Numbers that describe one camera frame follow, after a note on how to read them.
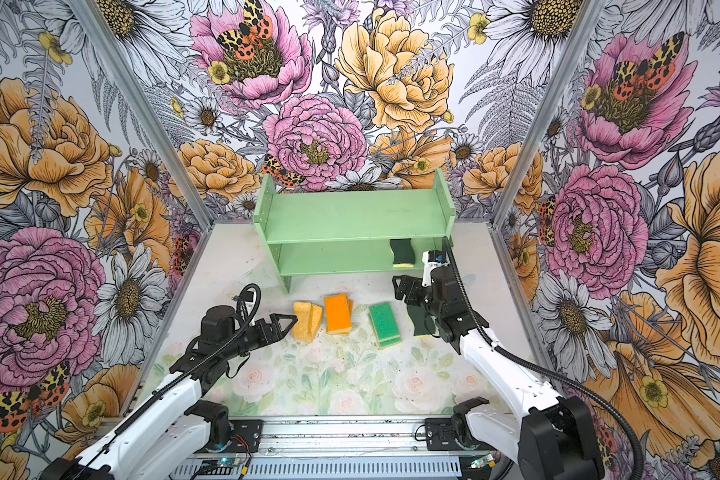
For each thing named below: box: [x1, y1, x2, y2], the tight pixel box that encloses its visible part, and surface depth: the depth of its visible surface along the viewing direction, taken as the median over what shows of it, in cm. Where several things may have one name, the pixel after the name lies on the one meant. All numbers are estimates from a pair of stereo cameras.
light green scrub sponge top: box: [369, 302, 400, 341], surface depth 93 cm
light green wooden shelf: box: [254, 168, 456, 294], surface depth 94 cm
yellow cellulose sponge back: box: [310, 304, 323, 340], surface depth 94 cm
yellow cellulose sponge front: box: [292, 302, 314, 344], surface depth 92 cm
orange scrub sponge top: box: [324, 294, 351, 333], surface depth 95 cm
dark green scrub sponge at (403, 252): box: [389, 238, 415, 268], surface depth 96 cm
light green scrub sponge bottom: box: [378, 336, 402, 350], surface depth 91 cm
